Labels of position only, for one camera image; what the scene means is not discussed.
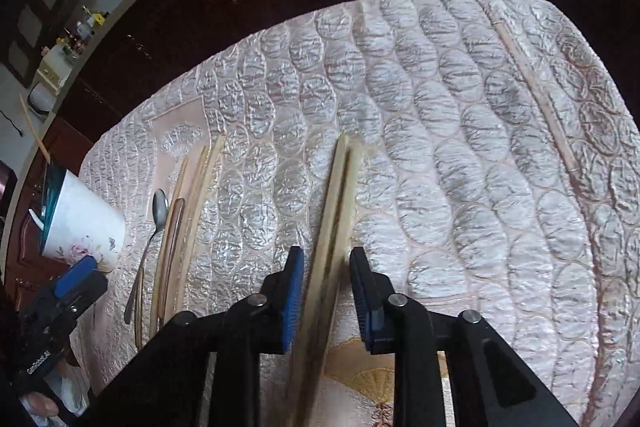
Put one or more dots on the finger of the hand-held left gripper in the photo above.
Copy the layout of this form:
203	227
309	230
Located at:
75	279

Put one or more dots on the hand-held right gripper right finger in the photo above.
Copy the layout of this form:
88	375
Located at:
362	312

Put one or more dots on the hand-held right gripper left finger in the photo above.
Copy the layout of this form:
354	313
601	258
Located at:
292	307

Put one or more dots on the white floral cup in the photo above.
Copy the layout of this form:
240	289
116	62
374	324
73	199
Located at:
85	227

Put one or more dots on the dark brown chopstick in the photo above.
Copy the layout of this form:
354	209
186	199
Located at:
170	247

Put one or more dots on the person's left hand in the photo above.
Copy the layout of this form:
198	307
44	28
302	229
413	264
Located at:
70	387

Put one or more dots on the metal spoon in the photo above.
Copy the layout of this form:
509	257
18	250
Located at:
160	207

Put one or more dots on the brown wooden chopstick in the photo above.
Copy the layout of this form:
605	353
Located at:
35	129

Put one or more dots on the white round appliance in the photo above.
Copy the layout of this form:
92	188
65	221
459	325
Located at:
40	99

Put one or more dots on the quilted pink tablecloth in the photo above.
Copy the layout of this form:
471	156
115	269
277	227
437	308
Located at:
425	132

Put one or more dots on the cream box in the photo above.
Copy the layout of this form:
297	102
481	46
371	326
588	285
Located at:
50	71

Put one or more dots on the yellow capped bottle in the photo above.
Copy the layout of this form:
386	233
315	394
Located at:
92	19

